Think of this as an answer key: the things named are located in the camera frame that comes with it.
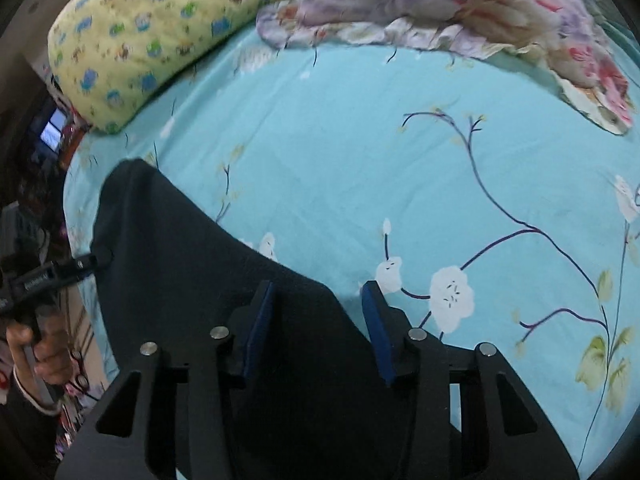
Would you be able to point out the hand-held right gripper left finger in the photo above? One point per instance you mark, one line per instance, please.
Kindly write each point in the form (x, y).
(260, 332)

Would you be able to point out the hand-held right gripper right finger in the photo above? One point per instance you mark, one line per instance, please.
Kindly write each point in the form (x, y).
(376, 332)

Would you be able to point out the turquoise floral bed sheet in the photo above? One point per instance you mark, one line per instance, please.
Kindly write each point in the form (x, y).
(375, 160)

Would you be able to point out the person's left hand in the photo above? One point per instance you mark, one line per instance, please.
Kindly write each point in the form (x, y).
(45, 355)

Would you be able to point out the small screen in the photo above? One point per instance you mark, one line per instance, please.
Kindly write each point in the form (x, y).
(52, 132)

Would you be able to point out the yellow printed pillow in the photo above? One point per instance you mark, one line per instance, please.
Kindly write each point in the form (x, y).
(150, 35)

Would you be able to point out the floral quilt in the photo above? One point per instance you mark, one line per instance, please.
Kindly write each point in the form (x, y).
(450, 10)

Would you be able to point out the person's left forearm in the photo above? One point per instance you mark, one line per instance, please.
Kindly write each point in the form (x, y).
(25, 420)

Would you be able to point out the black pants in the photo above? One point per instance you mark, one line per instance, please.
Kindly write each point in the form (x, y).
(210, 310)

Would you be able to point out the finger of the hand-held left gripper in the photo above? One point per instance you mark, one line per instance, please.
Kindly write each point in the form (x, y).
(85, 263)

